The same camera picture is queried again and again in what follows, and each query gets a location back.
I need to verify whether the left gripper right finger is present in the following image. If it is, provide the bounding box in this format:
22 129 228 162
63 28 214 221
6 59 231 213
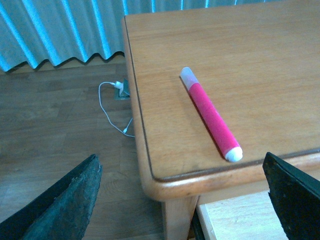
262 152 320 240

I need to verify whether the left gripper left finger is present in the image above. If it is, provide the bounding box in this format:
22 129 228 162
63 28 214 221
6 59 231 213
0 154 103 240

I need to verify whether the wooden drawer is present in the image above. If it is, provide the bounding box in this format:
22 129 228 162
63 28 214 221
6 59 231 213
196 191 288 240

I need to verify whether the pink marker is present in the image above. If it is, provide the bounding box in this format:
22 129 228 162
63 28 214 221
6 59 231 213
180 67 243 163

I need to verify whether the floor power socket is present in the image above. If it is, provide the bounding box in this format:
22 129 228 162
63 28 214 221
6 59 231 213
114 79 130 100

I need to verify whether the wooden nightstand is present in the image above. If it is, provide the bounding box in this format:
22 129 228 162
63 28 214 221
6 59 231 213
122 0 320 240

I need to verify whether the light grey curtain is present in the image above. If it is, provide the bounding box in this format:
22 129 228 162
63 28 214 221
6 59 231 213
0 0 276 74

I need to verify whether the white charging cable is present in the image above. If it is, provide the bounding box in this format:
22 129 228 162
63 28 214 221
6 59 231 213
98 80 136 138

